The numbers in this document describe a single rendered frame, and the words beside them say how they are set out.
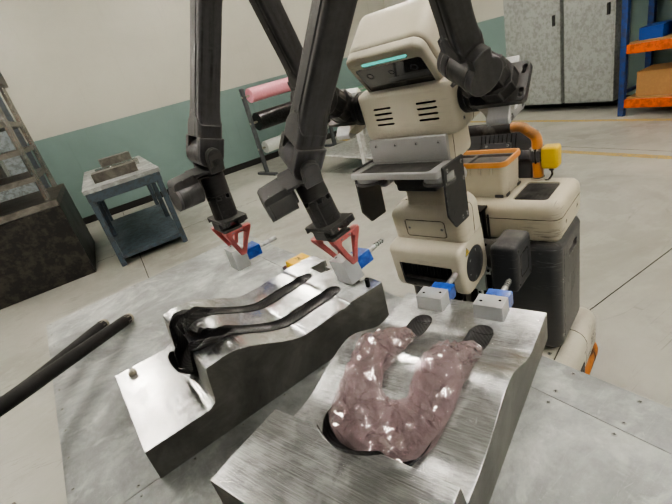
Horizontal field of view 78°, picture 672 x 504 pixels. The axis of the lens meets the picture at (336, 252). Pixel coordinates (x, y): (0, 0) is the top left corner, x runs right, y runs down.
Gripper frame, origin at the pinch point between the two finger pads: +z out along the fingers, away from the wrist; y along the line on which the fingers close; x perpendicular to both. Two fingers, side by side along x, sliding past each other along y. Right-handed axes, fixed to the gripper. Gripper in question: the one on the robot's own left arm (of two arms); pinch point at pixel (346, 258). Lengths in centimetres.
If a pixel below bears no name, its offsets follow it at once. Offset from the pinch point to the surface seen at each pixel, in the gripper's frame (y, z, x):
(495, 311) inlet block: 28.5, 11.5, 5.9
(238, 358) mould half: 7.2, -1.0, -30.0
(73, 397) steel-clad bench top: -32, 1, -58
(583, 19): -198, 35, 520
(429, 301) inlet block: 17.3, 9.4, 2.5
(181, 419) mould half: 4.6, 2.5, -42.1
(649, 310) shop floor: -5, 113, 126
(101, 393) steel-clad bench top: -27, 2, -53
